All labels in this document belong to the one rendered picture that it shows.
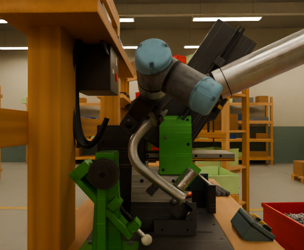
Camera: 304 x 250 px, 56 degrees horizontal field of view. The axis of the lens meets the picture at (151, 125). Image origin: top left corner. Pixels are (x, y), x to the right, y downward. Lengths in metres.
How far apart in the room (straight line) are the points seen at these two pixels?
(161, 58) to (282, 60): 0.29
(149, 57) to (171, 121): 0.48
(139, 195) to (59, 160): 0.33
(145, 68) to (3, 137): 0.36
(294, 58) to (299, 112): 10.32
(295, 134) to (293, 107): 0.93
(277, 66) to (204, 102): 0.22
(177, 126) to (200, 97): 0.45
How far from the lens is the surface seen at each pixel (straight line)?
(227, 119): 3.60
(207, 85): 0.58
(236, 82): 0.71
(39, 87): 0.83
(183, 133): 1.02
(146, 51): 0.59
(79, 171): 0.75
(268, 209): 1.27
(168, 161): 1.00
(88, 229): 1.08
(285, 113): 10.85
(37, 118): 0.83
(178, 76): 0.59
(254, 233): 0.95
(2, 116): 0.73
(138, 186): 1.01
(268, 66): 0.72
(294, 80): 11.07
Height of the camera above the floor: 1.23
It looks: level
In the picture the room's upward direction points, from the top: straight up
